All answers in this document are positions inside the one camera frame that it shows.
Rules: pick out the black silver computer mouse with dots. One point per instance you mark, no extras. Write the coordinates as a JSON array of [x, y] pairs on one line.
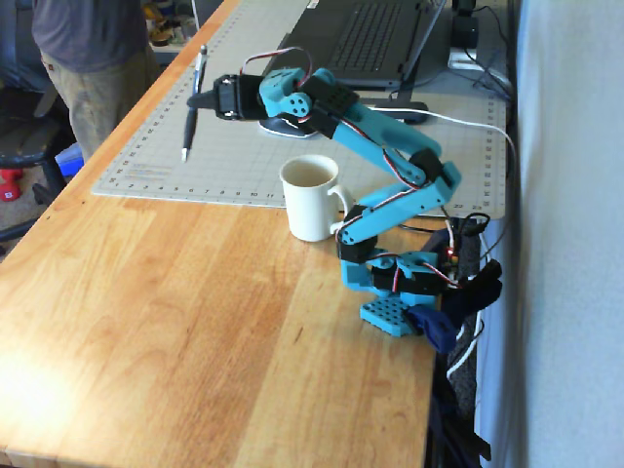
[[280, 128]]

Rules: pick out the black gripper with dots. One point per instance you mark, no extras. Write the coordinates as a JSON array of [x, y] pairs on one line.
[[229, 99]]

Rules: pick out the white ceramic mug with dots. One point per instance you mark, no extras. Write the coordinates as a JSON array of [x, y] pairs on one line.
[[309, 205]]

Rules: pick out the blue table clamp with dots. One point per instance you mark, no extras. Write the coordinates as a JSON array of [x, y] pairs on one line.
[[434, 329]]

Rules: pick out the black laptop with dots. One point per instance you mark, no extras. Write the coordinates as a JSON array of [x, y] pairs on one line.
[[370, 39]]

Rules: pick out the black USB hub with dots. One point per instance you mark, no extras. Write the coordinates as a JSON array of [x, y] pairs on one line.
[[412, 108]]

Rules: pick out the dark navy table clamp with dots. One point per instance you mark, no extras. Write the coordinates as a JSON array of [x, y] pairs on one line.
[[480, 290]]

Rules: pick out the standing person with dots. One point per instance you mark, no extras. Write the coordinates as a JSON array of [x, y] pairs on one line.
[[97, 58]]

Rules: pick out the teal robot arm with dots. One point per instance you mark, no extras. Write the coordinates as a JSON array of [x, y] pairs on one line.
[[390, 131]]

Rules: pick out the blue box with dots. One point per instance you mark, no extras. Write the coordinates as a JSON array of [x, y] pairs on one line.
[[70, 161]]

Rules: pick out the blue black pen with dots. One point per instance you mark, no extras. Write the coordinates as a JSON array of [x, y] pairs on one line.
[[189, 131]]

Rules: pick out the grey cutting mat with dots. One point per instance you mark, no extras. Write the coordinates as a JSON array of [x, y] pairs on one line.
[[195, 166]]

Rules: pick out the black device on stand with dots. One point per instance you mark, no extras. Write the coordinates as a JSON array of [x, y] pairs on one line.
[[465, 29]]

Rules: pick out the red dumbbell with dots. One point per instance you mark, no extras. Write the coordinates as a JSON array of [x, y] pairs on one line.
[[10, 183]]

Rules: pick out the black office chair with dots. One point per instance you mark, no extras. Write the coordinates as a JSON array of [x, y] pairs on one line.
[[24, 127]]

